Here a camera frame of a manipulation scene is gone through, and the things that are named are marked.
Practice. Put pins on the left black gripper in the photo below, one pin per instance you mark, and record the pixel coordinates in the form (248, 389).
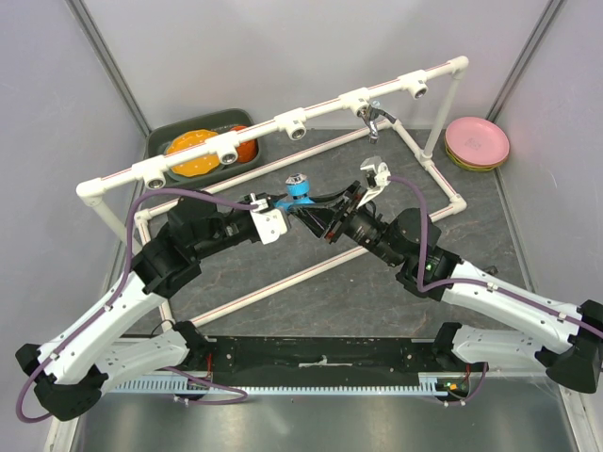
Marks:
(263, 198)

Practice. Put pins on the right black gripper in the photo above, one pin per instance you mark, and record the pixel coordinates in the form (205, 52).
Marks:
(318, 219)

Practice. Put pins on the blue plastic faucet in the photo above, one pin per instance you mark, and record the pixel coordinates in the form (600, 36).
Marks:
(298, 188)

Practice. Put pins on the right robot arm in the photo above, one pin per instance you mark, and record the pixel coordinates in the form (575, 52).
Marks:
(564, 338)

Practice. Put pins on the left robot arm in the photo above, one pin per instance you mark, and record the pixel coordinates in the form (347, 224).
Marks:
(71, 373)

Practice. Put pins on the orange red cup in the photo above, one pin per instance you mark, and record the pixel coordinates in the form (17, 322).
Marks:
(247, 151)

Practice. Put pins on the dark grey stone mat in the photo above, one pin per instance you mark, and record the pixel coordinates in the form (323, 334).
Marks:
(361, 297)

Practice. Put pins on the chrome metal faucet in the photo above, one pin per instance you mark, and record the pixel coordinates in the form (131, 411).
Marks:
(370, 114)

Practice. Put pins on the orange dotted plate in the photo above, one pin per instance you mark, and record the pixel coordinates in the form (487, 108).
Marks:
(200, 165)

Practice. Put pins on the dark green plastic tray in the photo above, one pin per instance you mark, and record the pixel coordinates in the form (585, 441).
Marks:
(221, 122)

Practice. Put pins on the yellow green plate stack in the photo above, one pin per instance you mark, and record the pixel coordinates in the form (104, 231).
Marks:
(470, 167)

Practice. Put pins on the pink plate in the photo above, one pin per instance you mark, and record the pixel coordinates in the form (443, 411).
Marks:
(477, 142)

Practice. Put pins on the dark metal faucet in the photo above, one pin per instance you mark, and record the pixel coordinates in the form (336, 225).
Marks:
(491, 270)

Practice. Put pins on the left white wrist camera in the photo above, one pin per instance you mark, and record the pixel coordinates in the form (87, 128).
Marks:
(269, 234)

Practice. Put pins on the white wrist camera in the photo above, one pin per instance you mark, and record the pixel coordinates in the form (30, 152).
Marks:
(377, 176)
(269, 234)

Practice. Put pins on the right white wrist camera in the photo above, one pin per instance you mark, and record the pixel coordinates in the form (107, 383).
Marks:
(377, 176)

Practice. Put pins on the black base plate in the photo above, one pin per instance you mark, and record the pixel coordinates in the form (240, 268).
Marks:
(317, 362)

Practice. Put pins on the white PVC pipe frame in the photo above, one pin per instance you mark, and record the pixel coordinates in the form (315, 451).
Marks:
(151, 171)

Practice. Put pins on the grey slotted cable duct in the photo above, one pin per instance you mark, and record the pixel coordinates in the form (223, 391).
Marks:
(171, 384)

